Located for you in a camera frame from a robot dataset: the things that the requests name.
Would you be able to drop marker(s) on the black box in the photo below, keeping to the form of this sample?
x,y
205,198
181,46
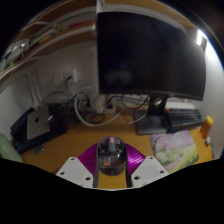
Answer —
x,y
20,138

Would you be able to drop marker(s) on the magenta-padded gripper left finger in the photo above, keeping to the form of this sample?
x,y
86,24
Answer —
x,y
75,171

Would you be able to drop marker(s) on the black computer monitor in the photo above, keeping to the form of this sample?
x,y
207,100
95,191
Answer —
x,y
150,53

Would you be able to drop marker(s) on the small metal bracket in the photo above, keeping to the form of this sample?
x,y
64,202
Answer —
x,y
38,149

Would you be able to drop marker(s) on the flower print mouse pad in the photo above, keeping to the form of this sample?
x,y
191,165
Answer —
x,y
175,151

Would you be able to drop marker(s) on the green chair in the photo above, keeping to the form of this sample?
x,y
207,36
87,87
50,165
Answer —
x,y
8,151

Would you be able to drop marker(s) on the wooden wall shelf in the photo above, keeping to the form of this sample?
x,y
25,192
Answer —
x,y
43,36

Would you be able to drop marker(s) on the transparent computer mouse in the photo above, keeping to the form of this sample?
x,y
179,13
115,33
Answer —
x,y
111,156

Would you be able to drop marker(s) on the silver mini computer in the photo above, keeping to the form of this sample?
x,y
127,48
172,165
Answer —
x,y
38,123

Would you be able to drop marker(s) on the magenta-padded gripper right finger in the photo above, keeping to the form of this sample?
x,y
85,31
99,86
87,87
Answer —
x,y
150,170

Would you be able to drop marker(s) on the white wall outlet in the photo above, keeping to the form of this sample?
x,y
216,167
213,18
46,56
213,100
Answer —
x,y
68,77

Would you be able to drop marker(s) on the small white case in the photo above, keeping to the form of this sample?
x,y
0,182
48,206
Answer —
x,y
208,141

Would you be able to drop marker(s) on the orange bottle with yellow lid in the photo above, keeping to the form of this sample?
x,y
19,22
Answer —
x,y
206,128

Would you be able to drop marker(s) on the white power strip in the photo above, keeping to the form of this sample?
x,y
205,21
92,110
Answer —
x,y
103,106

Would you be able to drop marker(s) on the bright lamp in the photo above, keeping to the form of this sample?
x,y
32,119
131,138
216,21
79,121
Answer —
x,y
200,37

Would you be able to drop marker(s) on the black keyboard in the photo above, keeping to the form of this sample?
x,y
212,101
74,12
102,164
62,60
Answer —
x,y
183,120

